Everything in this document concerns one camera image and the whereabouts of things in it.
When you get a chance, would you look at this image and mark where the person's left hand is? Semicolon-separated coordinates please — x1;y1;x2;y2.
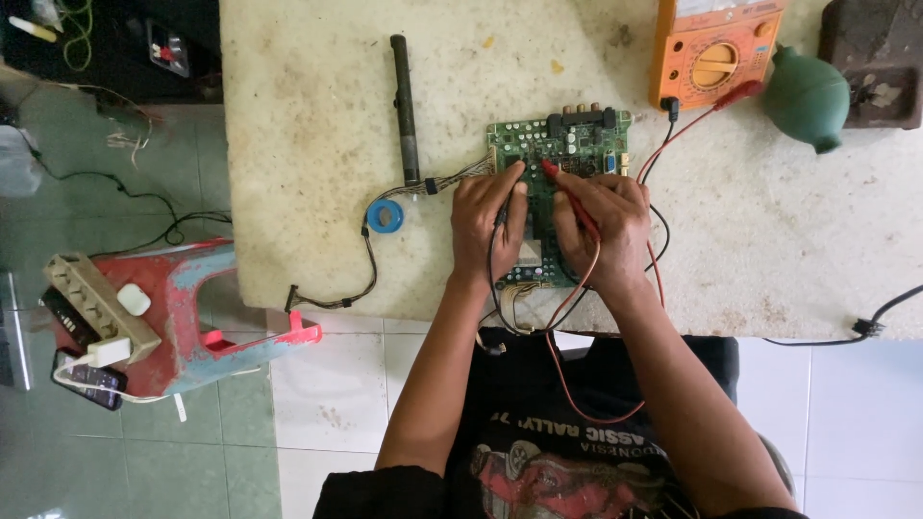
450;161;532;285

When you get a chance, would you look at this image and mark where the person's right hand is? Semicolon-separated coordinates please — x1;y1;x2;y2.
551;172;653;294

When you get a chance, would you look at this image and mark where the black multimeter probe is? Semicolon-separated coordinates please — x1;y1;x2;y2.
495;184;517;230

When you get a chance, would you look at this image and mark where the red multimeter probe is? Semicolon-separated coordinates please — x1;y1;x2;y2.
541;159;604;244

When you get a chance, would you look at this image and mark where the green circuit board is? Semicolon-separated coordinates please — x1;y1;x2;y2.
485;107;635;291

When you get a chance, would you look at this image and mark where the blue tape roll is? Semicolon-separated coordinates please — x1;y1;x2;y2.
365;198;406;235

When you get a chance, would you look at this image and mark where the black desoldering pump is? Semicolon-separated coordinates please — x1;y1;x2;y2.
389;33;422;187

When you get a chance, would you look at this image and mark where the person's black printed shirt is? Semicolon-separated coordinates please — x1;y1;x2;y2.
313;327;810;519

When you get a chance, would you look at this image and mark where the orange analog multimeter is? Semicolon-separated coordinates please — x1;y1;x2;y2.
648;0;788;112

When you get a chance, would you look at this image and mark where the green rubber blower bulb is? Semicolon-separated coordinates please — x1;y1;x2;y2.
762;44;852;155

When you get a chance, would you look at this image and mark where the grey seat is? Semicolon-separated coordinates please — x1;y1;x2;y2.
756;431;799;500

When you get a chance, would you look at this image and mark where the red and blue plastic stool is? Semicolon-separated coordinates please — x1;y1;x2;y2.
53;237;324;402

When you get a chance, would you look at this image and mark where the dark brown stone block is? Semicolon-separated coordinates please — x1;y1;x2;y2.
818;0;923;131

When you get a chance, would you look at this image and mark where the white earbuds case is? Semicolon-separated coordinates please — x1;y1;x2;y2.
116;283;153;317

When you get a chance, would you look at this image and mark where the black speaker box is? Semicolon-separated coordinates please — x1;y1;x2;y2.
0;0;222;103

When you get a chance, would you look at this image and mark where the white charger adapter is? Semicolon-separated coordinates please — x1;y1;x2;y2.
86;336;133;369

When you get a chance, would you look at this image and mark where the beige power strip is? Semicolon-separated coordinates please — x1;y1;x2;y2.
42;251;162;365

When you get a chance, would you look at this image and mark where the black smartphone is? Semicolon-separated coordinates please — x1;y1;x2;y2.
51;347;129;412

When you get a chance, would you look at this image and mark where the black remote control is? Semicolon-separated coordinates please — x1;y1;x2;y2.
40;286;100;352

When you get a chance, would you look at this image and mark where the clear plastic bag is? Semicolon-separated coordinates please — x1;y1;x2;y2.
0;124;45;200

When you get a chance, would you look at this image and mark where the grey metal panel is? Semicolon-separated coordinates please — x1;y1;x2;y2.
0;270;34;392

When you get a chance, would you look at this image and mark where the white and yellow marker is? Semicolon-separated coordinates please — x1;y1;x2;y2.
6;15;58;44

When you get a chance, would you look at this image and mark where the multicolour ribbon cable harness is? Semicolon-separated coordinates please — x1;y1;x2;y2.
284;153;500;314

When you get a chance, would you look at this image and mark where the white connector wire bundle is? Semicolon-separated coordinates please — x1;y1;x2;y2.
476;281;540;356

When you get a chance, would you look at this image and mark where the black test lead wire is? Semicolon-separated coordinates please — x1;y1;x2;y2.
486;96;682;338

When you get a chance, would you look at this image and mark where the red test lead wire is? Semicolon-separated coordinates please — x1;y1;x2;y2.
544;80;764;426

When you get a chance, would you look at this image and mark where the black power cable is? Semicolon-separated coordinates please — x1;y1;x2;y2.
763;284;923;349

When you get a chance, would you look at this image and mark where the black floor cable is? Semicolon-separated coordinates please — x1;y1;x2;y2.
27;143;233;259

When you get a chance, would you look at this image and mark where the white charging cable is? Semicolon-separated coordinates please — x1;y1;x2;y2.
52;352;170;405

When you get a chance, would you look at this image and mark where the green wire coil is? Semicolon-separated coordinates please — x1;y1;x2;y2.
56;0;95;72

